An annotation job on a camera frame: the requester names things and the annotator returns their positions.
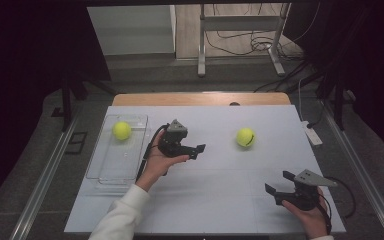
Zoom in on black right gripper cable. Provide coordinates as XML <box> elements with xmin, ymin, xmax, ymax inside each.
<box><xmin>318</xmin><ymin>175</ymin><xmax>357</xmax><ymax>234</ymax></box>

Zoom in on black floor cables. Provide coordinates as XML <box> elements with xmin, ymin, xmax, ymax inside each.
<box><xmin>204</xmin><ymin>3</ymin><xmax>304</xmax><ymax>62</ymax></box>

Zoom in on black floor frame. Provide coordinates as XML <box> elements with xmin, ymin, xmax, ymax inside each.
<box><xmin>64</xmin><ymin>131</ymin><xmax>89</xmax><ymax>155</ymax></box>

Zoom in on black curtain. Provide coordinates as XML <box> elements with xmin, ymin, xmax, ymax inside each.
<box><xmin>0</xmin><ymin>0</ymin><xmax>112</xmax><ymax>214</ymax></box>
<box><xmin>283</xmin><ymin>0</ymin><xmax>384</xmax><ymax>168</ymax></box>

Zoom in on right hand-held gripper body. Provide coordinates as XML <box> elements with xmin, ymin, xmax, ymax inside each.
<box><xmin>274</xmin><ymin>169</ymin><xmax>338</xmax><ymax>212</ymax></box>

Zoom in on black stand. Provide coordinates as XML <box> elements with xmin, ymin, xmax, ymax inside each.
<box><xmin>315</xmin><ymin>74</ymin><xmax>355</xmax><ymax>131</ymax></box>
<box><xmin>51</xmin><ymin>71</ymin><xmax>118</xmax><ymax>133</ymax></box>

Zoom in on person's right hand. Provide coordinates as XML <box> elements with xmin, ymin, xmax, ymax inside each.
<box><xmin>281</xmin><ymin>186</ymin><xmax>330</xmax><ymax>240</ymax></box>

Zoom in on yellow tennis ball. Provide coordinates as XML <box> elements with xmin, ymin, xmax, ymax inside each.
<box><xmin>111</xmin><ymin>120</ymin><xmax>133</xmax><ymax>141</ymax></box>
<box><xmin>235</xmin><ymin>127</ymin><xmax>257</xmax><ymax>148</ymax></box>

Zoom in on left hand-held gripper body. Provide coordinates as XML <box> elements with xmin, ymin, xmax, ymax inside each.
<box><xmin>158</xmin><ymin>119</ymin><xmax>193</xmax><ymax>159</ymax></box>

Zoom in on clear plastic container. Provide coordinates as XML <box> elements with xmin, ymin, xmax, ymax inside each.
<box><xmin>85</xmin><ymin>113</ymin><xmax>152</xmax><ymax>187</ymax></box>

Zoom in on metal floor rail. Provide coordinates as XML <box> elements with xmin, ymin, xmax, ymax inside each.
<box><xmin>321</xmin><ymin>99</ymin><xmax>384</xmax><ymax>240</ymax></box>
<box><xmin>9</xmin><ymin>113</ymin><xmax>81</xmax><ymax>240</ymax></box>

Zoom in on white desk frame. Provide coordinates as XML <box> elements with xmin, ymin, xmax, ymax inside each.
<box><xmin>197</xmin><ymin>3</ymin><xmax>292</xmax><ymax>78</ymax></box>

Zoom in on white table board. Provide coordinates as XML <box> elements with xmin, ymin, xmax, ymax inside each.
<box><xmin>63</xmin><ymin>105</ymin><xmax>347</xmax><ymax>234</ymax></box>

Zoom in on white cabinet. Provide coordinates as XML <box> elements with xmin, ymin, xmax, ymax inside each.
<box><xmin>87</xmin><ymin>4</ymin><xmax>177</xmax><ymax>56</ymax></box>

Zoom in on white power strip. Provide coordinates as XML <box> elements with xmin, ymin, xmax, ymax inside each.
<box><xmin>301</xmin><ymin>120</ymin><xmax>324</xmax><ymax>147</ymax></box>

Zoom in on wooden table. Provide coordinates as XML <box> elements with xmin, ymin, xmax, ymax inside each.
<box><xmin>112</xmin><ymin>92</ymin><xmax>292</xmax><ymax>107</ymax></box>

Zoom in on person's left hand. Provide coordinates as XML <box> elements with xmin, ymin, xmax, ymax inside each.
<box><xmin>135</xmin><ymin>129</ymin><xmax>190</xmax><ymax>193</ymax></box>

